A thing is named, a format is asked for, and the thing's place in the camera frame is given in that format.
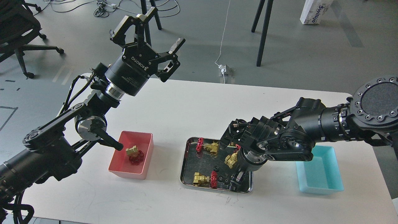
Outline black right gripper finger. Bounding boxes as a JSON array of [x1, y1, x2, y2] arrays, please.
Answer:
[[230, 171, 245, 190]]

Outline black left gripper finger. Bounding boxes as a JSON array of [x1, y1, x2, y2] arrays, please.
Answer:
[[155, 38, 185, 82], [109, 7, 158, 47]]

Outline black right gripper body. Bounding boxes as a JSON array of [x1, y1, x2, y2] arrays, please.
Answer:
[[233, 148, 267, 177]]

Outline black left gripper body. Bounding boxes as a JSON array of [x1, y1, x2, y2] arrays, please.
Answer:
[[105, 43, 169, 96]]

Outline brass valve red handwheel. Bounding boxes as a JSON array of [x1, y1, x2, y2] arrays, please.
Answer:
[[125, 146, 145, 166]]

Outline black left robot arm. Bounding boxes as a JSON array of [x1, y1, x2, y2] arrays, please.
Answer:
[[1, 6, 185, 224]]

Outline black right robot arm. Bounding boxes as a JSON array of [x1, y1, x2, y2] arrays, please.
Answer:
[[219, 76, 398, 185]]

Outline brass valve top right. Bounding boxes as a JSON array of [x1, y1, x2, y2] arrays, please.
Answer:
[[224, 144, 241, 169]]

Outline brass valve top left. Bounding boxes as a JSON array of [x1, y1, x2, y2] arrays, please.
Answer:
[[196, 138, 219, 156]]

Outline brass valve bottom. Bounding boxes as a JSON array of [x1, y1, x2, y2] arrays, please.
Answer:
[[193, 171, 218, 189]]

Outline light blue plastic box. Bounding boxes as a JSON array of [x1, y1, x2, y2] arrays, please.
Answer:
[[296, 146, 344, 195]]

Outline pink plastic box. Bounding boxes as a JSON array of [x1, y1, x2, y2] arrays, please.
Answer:
[[108, 131, 154, 180]]

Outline white cardboard box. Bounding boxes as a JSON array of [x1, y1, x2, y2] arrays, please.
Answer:
[[300, 0, 333, 25]]

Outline black tripod left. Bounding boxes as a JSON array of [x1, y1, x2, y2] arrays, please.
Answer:
[[140, 0, 162, 46]]

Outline black tripod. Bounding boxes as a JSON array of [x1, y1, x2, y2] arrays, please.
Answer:
[[140, 0, 162, 46], [251, 0, 274, 67]]

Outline shiny metal tray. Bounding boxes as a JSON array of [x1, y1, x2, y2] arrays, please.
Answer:
[[180, 137, 254, 193]]

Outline white power adapter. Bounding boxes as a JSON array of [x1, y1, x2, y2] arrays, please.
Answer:
[[218, 65, 234, 77]]

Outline black office chair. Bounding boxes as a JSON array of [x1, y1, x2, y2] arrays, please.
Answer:
[[0, 0, 64, 78]]

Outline black tripod right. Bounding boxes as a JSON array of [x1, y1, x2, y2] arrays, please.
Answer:
[[251, 0, 274, 67]]

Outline white cable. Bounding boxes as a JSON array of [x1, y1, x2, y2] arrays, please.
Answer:
[[215, 0, 231, 84]]

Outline tangled floor cables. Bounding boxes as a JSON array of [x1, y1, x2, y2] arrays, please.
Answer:
[[44, 0, 181, 18]]

